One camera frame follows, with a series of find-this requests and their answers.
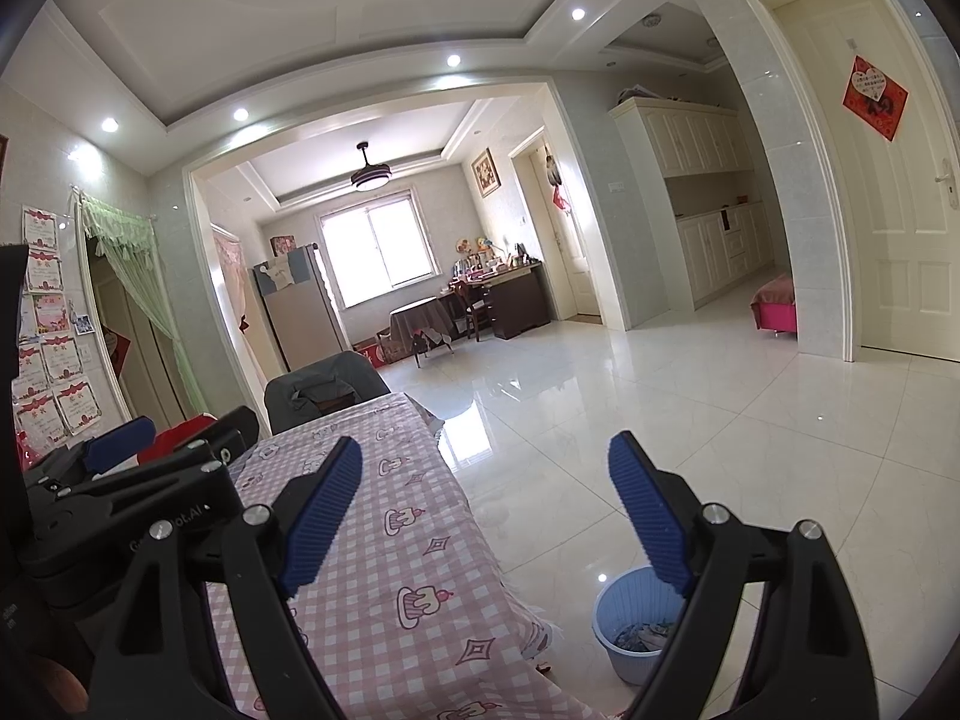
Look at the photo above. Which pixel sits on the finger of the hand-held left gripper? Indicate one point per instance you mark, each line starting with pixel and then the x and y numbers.
pixel 221 431
pixel 120 441

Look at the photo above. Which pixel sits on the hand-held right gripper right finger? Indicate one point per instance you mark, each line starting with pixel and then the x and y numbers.
pixel 652 517

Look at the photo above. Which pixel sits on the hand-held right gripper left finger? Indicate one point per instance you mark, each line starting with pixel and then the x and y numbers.
pixel 322 517

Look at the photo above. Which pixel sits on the blue plastic bin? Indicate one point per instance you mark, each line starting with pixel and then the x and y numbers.
pixel 622 660

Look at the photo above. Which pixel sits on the red chair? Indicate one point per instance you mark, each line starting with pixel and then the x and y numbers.
pixel 169 441

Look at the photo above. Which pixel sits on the pink checked tablecloth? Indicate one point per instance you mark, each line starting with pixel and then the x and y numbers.
pixel 390 480

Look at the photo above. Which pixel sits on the red diamond door decoration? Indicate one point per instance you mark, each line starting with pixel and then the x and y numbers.
pixel 116 349

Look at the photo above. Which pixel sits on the dark grey chair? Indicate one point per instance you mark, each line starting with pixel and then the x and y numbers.
pixel 322 382

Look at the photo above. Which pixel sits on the silver fridge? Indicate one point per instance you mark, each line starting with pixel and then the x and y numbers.
pixel 300 315

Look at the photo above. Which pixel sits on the red gift box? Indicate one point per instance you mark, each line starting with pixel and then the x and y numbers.
pixel 367 354

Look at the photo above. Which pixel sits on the green lace curtain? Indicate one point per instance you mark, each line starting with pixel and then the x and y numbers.
pixel 120 229

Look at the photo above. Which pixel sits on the round table with dark cloth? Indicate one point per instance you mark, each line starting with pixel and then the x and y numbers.
pixel 420 319

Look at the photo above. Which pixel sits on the white framed window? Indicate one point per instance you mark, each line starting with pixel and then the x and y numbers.
pixel 375 247

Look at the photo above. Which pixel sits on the pink stool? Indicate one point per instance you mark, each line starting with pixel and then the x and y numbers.
pixel 772 307

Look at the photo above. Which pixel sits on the dark wooden desk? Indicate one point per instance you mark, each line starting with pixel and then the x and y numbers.
pixel 517 307

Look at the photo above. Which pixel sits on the dark wooden chair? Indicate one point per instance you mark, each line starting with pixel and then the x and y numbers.
pixel 472 311

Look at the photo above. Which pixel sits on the cream panel door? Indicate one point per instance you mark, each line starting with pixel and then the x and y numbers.
pixel 885 240
pixel 562 270

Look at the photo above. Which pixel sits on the cream built-in cabinet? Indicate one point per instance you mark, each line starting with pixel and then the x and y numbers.
pixel 705 255

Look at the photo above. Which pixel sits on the ceiling fan lamp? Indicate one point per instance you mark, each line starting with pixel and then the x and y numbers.
pixel 370 178

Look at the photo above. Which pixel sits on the wall of certificates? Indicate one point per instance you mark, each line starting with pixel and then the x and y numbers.
pixel 56 360

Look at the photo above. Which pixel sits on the framed wall picture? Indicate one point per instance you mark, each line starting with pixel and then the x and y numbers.
pixel 485 172

